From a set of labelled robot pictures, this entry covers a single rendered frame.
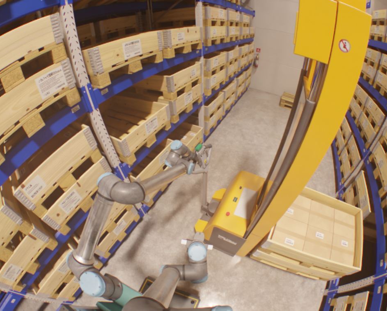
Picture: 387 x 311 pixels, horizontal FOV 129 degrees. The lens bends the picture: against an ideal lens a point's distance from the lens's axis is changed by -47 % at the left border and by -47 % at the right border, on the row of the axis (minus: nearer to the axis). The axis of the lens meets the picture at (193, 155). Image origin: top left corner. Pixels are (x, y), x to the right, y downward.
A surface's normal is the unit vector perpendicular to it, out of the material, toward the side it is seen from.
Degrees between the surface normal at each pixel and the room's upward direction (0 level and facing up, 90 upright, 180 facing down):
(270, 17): 90
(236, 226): 0
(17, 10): 90
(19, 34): 90
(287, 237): 0
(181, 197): 0
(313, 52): 90
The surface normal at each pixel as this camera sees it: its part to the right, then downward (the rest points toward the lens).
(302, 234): -0.04, -0.72
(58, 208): 0.87, 0.33
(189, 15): -0.50, 0.61
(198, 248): -0.02, -0.42
